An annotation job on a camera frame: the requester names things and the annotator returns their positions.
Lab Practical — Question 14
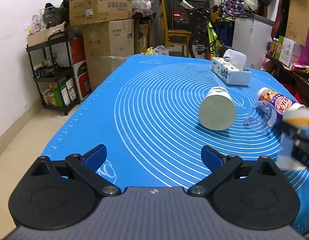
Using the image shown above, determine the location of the paper cup blue orange print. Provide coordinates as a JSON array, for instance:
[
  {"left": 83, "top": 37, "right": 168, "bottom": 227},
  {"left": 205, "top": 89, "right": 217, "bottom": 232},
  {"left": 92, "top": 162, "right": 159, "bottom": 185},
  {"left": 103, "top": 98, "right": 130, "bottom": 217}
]
[{"left": 276, "top": 107, "right": 309, "bottom": 171}]

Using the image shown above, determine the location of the white paper cup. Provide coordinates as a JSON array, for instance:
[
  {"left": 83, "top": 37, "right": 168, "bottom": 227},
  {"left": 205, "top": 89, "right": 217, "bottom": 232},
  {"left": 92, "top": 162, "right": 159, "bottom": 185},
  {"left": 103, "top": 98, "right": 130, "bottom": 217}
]
[{"left": 198, "top": 86, "right": 236, "bottom": 131}]

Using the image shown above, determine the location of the clear plastic cup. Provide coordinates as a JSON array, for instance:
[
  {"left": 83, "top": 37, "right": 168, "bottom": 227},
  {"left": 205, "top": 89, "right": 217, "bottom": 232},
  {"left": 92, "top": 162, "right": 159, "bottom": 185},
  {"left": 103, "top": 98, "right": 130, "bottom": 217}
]
[{"left": 244, "top": 101, "right": 277, "bottom": 133}]

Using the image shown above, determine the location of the purple printed paper cup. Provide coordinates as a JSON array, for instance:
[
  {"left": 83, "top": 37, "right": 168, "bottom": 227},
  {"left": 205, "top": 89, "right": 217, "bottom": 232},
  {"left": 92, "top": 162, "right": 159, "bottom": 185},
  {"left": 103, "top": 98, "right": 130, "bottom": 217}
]
[{"left": 257, "top": 87, "right": 305, "bottom": 121}]

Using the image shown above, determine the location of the blue silicone baking mat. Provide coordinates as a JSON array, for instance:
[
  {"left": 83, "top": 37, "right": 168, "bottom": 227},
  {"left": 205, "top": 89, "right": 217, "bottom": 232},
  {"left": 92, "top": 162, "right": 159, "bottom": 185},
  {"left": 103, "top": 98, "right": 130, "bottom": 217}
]
[{"left": 41, "top": 54, "right": 309, "bottom": 235}]

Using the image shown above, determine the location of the white tissue box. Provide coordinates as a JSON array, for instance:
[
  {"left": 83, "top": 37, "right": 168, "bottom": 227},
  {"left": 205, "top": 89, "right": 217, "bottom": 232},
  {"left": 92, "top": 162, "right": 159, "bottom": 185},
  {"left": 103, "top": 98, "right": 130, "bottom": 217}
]
[{"left": 211, "top": 49, "right": 252, "bottom": 86}]

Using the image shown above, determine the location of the black shelf rack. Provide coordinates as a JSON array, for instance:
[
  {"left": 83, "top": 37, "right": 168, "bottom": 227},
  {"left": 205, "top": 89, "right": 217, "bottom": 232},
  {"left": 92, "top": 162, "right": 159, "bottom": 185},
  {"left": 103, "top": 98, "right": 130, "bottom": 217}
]
[{"left": 26, "top": 31, "right": 80, "bottom": 116}]

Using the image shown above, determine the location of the dark wooden side table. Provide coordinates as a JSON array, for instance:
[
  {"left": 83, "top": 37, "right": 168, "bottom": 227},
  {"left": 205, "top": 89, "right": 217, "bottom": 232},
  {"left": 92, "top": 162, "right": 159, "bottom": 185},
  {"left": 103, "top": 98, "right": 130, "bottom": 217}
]
[{"left": 265, "top": 54, "right": 309, "bottom": 107}]

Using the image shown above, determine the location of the black green bicycle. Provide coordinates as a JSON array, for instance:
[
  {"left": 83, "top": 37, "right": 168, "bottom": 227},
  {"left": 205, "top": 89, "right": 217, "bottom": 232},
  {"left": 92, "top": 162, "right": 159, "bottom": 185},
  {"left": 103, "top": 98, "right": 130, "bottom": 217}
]
[{"left": 179, "top": 0, "right": 232, "bottom": 60}]

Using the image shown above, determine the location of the lower cardboard box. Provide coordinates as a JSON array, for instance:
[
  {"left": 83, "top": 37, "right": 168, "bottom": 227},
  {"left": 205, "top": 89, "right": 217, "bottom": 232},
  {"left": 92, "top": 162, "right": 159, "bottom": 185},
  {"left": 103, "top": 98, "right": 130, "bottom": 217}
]
[{"left": 82, "top": 20, "right": 135, "bottom": 90}]

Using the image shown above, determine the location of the green white carton box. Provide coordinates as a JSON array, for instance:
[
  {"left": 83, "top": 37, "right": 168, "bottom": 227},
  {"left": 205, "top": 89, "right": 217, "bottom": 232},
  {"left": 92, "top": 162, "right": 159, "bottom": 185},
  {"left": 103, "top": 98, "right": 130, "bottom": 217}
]
[{"left": 274, "top": 36, "right": 295, "bottom": 67}]

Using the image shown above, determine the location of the white chest freezer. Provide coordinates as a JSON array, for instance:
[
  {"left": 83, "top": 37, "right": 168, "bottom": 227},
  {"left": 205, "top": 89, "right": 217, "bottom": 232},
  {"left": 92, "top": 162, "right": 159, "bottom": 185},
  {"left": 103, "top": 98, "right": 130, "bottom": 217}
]
[{"left": 231, "top": 14, "right": 274, "bottom": 70}]

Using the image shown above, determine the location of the wooden yellow chair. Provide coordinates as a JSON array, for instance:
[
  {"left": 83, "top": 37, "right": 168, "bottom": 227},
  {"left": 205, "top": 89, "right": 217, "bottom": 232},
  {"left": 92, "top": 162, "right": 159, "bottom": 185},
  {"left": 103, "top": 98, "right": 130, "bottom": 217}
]
[{"left": 159, "top": 0, "right": 191, "bottom": 57}]

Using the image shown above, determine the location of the black helmet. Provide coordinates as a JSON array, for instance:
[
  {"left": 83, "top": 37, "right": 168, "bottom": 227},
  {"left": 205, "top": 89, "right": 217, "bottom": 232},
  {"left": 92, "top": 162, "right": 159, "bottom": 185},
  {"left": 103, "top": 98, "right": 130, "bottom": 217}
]
[{"left": 41, "top": 0, "right": 69, "bottom": 29}]

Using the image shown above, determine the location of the upper open cardboard box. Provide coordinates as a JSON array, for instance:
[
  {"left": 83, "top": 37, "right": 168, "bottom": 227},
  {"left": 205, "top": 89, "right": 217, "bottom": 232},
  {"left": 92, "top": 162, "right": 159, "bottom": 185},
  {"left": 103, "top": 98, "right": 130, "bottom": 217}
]
[{"left": 69, "top": 0, "right": 132, "bottom": 26}]

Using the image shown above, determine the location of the tall brown cardboard box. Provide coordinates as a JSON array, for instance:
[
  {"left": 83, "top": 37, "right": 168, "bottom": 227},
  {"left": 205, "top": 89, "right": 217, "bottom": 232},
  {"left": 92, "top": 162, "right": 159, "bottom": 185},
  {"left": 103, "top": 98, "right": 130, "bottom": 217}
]
[{"left": 285, "top": 0, "right": 309, "bottom": 46}]

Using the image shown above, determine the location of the floral purple bag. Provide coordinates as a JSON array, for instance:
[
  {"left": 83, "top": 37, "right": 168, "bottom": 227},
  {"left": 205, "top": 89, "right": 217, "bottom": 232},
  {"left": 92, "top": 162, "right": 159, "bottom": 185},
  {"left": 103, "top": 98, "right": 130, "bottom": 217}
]
[{"left": 221, "top": 0, "right": 245, "bottom": 17}]

